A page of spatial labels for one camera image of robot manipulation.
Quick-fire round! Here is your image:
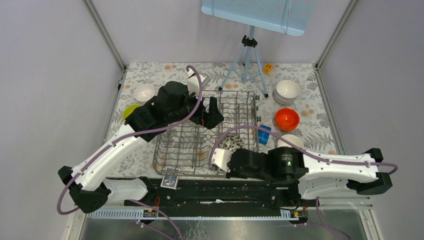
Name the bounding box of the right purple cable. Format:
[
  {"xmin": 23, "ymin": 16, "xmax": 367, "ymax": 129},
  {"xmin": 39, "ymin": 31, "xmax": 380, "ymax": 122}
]
[{"xmin": 207, "ymin": 124, "xmax": 399, "ymax": 176}]

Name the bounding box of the floral tablecloth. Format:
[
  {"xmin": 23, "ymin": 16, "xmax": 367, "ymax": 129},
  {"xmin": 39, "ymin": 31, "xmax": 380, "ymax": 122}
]
[{"xmin": 110, "ymin": 63, "xmax": 337, "ymax": 180}]

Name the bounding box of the purple cable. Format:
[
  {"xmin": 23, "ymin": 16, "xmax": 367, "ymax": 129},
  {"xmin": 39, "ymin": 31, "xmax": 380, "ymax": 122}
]
[
  {"xmin": 207, "ymin": 124, "xmax": 399, "ymax": 176},
  {"xmin": 56, "ymin": 64, "xmax": 204, "ymax": 216}
]

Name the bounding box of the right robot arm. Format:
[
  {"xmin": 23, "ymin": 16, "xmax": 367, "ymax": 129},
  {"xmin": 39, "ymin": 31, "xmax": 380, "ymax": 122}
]
[{"xmin": 214, "ymin": 146, "xmax": 393, "ymax": 206}]

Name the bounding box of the beige patterned bowl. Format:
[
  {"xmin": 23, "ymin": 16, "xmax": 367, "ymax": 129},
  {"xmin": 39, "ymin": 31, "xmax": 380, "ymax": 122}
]
[{"xmin": 277, "ymin": 134, "xmax": 304, "ymax": 148}]

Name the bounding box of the white ribbed bowl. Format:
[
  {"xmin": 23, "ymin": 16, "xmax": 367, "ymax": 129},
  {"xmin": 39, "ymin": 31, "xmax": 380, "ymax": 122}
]
[
  {"xmin": 273, "ymin": 93, "xmax": 295, "ymax": 105},
  {"xmin": 275, "ymin": 80, "xmax": 300, "ymax": 100}
]

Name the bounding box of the orange bowl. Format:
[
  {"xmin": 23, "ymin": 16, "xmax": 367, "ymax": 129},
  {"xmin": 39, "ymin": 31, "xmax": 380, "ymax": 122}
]
[
  {"xmin": 274, "ymin": 108, "xmax": 300, "ymax": 127},
  {"xmin": 277, "ymin": 125, "xmax": 298, "ymax": 132}
]

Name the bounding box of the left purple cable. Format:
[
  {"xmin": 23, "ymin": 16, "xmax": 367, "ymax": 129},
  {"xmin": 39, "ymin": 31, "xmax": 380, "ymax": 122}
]
[{"xmin": 56, "ymin": 64, "xmax": 204, "ymax": 216}]

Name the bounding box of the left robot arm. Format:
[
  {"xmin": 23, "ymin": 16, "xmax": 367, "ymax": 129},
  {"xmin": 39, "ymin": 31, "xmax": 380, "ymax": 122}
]
[{"xmin": 58, "ymin": 81, "xmax": 224, "ymax": 214}]

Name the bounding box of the yellow-green bowl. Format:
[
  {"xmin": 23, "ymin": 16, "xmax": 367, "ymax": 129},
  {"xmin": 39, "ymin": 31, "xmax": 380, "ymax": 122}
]
[{"xmin": 122, "ymin": 104, "xmax": 141, "ymax": 121}]

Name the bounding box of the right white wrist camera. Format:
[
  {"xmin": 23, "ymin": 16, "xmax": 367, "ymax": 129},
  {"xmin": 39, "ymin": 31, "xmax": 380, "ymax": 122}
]
[{"xmin": 211, "ymin": 148, "xmax": 234, "ymax": 173}]

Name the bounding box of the blue toy block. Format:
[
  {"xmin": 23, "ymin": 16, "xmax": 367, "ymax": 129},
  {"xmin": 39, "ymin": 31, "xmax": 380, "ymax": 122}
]
[{"xmin": 257, "ymin": 124, "xmax": 272, "ymax": 146}]

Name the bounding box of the orange toy block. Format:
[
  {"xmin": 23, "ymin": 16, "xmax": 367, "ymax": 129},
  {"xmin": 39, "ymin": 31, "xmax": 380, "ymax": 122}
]
[{"xmin": 262, "ymin": 63, "xmax": 274, "ymax": 74}]

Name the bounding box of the pink patterned bowl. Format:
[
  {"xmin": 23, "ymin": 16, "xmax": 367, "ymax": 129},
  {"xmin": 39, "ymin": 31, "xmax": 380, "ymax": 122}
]
[{"xmin": 219, "ymin": 133, "xmax": 245, "ymax": 152}]

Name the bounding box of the light blue tripod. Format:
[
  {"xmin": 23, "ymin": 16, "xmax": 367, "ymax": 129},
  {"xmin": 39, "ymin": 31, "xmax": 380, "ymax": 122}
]
[{"xmin": 218, "ymin": 25, "xmax": 269, "ymax": 98}]

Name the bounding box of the grey wire dish rack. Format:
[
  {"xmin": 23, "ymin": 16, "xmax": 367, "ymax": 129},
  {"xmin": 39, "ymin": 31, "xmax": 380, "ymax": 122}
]
[{"xmin": 153, "ymin": 90, "xmax": 260, "ymax": 179}]

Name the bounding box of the light blue board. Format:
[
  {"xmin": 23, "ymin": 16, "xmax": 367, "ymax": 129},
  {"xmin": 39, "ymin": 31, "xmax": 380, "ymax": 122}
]
[{"xmin": 201, "ymin": 0, "xmax": 317, "ymax": 37}]

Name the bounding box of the blue playing card box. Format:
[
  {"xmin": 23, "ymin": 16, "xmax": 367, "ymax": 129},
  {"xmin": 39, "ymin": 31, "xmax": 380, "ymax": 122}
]
[{"xmin": 160, "ymin": 167, "xmax": 180, "ymax": 190}]

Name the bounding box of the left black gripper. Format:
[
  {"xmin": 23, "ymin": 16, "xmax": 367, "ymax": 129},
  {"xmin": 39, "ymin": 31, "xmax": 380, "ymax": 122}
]
[{"xmin": 167, "ymin": 85, "xmax": 225, "ymax": 129}]

